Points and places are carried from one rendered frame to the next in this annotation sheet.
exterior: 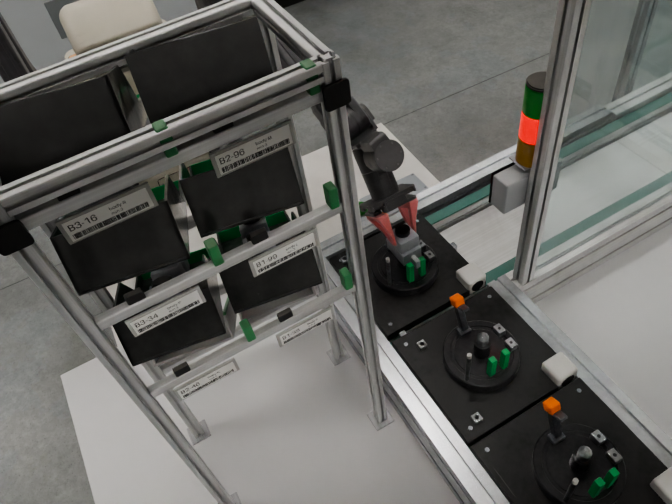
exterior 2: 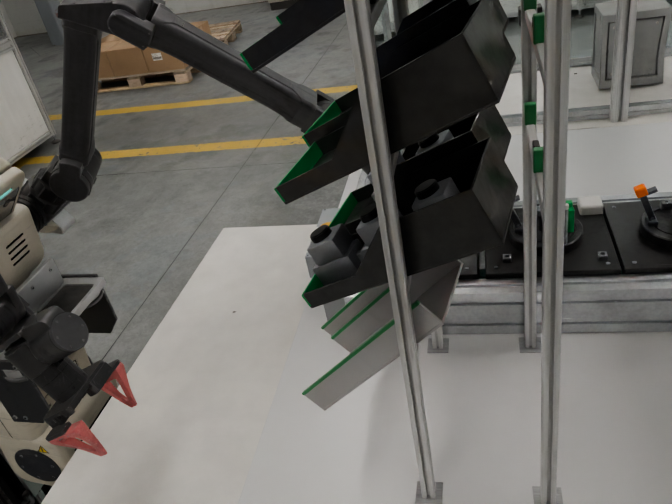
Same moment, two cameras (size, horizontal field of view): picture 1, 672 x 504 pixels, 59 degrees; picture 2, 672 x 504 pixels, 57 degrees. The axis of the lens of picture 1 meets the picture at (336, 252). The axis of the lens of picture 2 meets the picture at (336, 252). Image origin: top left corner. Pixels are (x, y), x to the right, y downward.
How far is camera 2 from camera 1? 0.92 m
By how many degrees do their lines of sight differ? 42
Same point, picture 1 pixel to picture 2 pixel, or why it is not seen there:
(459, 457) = (627, 284)
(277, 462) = (521, 437)
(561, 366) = (591, 200)
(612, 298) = not seen: hidden behind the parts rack
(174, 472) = not seen: outside the picture
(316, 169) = (215, 281)
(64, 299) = (562, 33)
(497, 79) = (187, 248)
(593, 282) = not seen: hidden behind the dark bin
